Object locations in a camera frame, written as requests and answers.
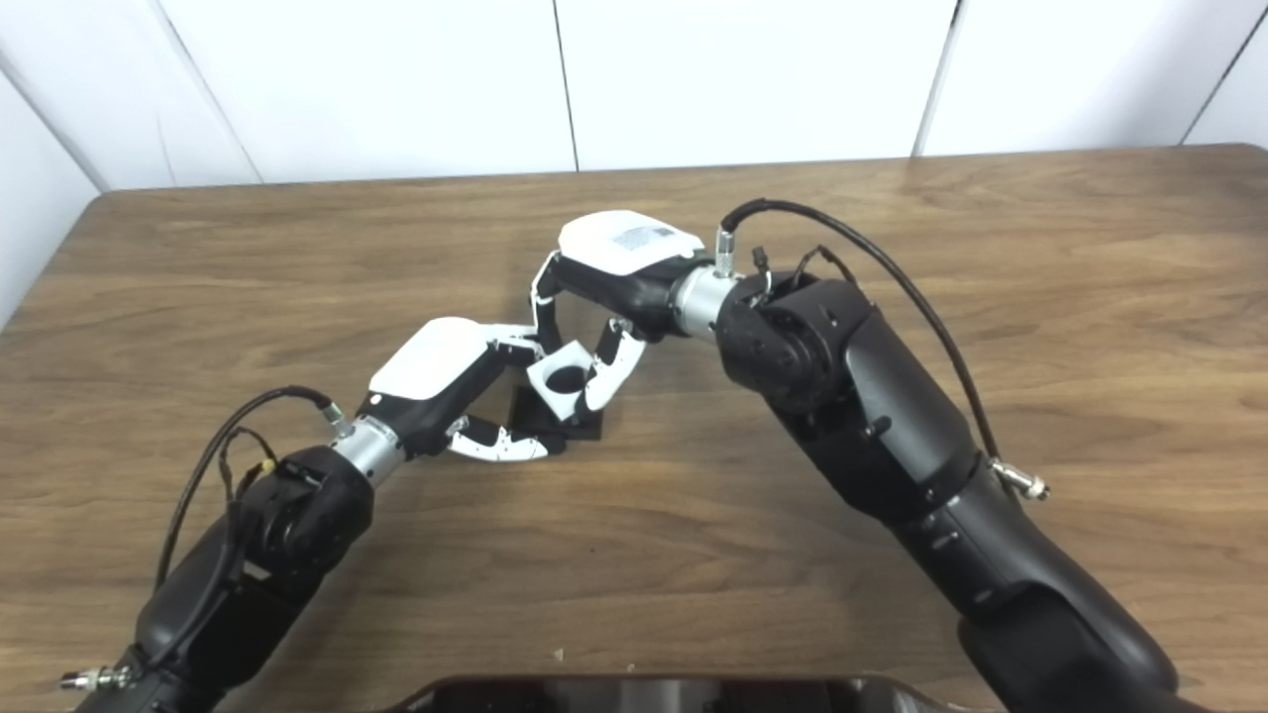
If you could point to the black peg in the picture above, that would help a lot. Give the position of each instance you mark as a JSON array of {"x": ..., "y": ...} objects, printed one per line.
[{"x": 530, "y": 411}]

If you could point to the white and black left hand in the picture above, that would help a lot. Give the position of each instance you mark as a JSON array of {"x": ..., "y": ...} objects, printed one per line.
[{"x": 431, "y": 361}]

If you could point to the white and black right hand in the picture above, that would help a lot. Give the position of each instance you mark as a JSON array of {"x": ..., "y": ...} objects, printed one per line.
[{"x": 624, "y": 257}]

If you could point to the dark robot torso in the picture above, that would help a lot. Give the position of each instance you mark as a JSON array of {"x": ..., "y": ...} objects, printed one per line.
[{"x": 644, "y": 698}]

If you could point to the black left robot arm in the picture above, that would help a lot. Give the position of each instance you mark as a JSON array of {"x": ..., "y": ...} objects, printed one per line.
[{"x": 258, "y": 564}]

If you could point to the white square piece with hole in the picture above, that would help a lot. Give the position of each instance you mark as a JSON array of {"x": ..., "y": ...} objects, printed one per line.
[{"x": 543, "y": 381}]

